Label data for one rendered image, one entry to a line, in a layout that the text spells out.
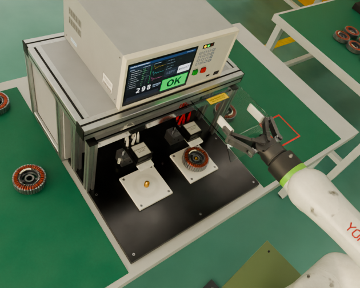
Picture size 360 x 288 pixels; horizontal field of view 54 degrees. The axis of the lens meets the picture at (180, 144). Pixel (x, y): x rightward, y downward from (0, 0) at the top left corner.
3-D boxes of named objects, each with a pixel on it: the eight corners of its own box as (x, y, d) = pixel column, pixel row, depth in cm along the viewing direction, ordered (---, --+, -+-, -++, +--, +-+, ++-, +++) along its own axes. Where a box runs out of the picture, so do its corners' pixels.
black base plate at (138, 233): (257, 186, 151) (259, 183, 150) (130, 264, 119) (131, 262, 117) (193, 111, 169) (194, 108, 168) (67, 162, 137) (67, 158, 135)
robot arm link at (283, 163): (310, 156, 102) (289, 168, 98) (292, 179, 111) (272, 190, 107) (295, 142, 105) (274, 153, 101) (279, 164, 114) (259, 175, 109)
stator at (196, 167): (212, 166, 148) (215, 161, 145) (192, 176, 142) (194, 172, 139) (196, 147, 152) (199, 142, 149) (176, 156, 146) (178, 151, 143)
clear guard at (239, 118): (275, 139, 134) (282, 128, 130) (230, 162, 122) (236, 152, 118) (222, 83, 147) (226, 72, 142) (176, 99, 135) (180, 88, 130)
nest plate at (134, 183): (172, 194, 137) (172, 192, 136) (139, 211, 129) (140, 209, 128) (151, 164, 142) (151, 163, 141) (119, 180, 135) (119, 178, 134)
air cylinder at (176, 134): (184, 139, 154) (187, 132, 150) (170, 146, 151) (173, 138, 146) (177, 131, 156) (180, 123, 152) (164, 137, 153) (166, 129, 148)
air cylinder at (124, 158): (138, 160, 142) (139, 152, 138) (121, 167, 138) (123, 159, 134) (131, 151, 144) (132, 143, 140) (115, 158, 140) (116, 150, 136)
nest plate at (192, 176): (217, 169, 149) (218, 167, 148) (190, 184, 141) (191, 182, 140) (196, 144, 155) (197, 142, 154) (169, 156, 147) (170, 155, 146)
